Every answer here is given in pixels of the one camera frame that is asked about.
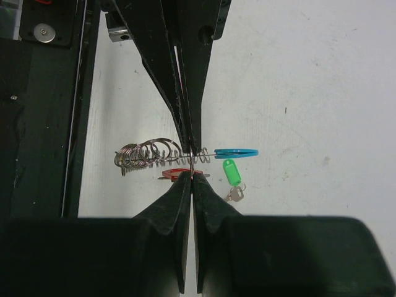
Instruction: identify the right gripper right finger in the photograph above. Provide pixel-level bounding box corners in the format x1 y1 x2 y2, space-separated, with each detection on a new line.
192 174 395 296

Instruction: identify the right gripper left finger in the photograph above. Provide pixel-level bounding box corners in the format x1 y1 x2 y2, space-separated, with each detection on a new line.
1 173 191 296

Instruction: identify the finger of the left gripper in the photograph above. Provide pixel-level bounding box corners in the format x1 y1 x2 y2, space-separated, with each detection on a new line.
114 1 190 153
161 0 231 152

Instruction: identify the green tag key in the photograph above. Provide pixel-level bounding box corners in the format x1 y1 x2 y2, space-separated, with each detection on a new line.
223 159 246 202

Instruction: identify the red tag key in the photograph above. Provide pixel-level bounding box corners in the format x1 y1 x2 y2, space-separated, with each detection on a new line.
159 168 191 182

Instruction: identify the large keyring blue handle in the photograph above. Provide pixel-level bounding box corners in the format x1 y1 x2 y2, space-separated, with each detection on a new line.
113 137 259 176

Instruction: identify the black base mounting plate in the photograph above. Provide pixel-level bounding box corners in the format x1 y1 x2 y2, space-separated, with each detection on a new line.
1 1 101 221

